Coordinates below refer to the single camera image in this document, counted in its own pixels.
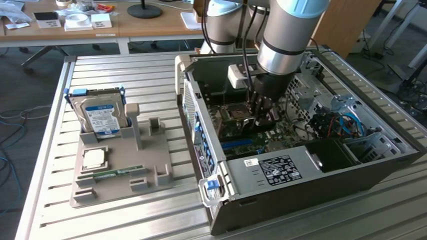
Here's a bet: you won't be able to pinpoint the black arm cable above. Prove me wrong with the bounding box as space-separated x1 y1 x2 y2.
241 0 268 101

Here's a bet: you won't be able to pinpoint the flat white box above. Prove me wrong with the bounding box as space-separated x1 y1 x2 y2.
62 21 94 32

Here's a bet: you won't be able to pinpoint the silver power supply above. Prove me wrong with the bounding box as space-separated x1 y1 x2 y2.
217 146 322 198

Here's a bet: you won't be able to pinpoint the wooden desk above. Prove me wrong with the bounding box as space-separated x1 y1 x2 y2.
0 0 268 55

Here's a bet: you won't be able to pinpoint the green RAM stick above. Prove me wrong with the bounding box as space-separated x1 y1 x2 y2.
76 164 144 180

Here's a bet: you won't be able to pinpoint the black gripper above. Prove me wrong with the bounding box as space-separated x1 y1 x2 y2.
248 72 294 106

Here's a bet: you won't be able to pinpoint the CPU socket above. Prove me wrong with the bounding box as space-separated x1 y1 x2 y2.
218 102 254 121

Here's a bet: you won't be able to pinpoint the bag of small items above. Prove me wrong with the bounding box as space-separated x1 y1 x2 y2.
70 0 97 12

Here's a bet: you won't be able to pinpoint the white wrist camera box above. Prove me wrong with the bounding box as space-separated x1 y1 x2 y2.
225 64 260 89

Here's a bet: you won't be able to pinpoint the grey chipset heatsink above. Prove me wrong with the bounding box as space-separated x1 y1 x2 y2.
265 141 284 152

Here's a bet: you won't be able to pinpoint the black lamp base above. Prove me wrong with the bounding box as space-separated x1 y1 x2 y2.
126 0 164 19

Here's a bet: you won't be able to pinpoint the hard disk in blue carrier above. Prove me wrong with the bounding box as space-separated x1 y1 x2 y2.
62 86 132 140

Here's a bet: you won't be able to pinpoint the clear plastic bag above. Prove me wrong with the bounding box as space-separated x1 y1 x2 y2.
0 1 33 23

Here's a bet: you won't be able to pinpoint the cardboard box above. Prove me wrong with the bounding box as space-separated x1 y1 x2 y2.
192 0 209 24

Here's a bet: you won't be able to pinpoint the grey parts rack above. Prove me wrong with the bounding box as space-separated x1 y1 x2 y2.
68 102 176 209

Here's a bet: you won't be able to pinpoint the white cube box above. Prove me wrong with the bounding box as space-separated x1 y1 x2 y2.
89 13 112 29

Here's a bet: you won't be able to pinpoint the NVIDIA graphics card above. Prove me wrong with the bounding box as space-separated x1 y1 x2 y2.
214 116 280 138

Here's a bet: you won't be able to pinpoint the open PC case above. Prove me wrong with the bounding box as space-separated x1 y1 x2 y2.
174 47 427 236

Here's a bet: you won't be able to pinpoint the white paper stack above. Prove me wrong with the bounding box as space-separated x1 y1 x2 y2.
180 11 206 31

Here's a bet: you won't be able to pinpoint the black and white box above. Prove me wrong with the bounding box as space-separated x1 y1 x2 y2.
33 11 62 29

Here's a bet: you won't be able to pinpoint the white paper tag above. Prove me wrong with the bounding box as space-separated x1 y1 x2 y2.
3 22 30 30

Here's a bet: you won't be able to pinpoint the white tape roll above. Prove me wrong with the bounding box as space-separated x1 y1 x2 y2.
65 13 90 26

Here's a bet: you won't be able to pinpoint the light blue SATA wire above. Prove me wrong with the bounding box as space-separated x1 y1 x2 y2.
332 112 365 138

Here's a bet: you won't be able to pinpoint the black drive box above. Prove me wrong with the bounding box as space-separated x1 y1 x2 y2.
304 138 361 174

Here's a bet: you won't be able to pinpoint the silver disk bay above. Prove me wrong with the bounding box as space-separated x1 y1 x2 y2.
338 131 401 165

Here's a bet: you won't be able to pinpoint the silver CPU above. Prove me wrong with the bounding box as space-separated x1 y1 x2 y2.
81 149 108 171

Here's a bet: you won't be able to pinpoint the blue expansion slot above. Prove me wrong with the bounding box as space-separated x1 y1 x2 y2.
222 143 254 151
220 138 252 147

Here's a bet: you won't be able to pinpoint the orange small parts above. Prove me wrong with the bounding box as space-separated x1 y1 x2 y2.
94 3 117 14

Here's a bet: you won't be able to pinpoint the wooden cabinet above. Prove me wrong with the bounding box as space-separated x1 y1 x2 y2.
309 0 382 59

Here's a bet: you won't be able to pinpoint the green motherboard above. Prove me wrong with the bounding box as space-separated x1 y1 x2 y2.
205 92 317 161

